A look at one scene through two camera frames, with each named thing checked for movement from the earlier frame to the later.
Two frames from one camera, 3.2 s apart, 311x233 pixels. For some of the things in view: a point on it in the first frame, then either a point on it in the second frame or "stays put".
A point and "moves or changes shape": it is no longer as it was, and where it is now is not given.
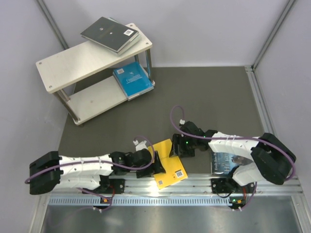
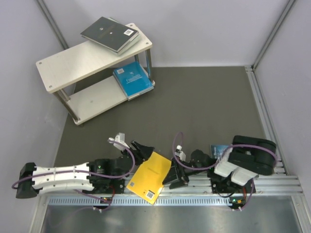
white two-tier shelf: [81, 61] stays put
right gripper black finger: [172, 152] → [171, 179]
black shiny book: [111, 34] stays put
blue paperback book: [133, 80] stays put
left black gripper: [155, 168] → [142, 153]
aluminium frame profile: [48, 16] stays put
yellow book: [175, 171] moves or changes shape
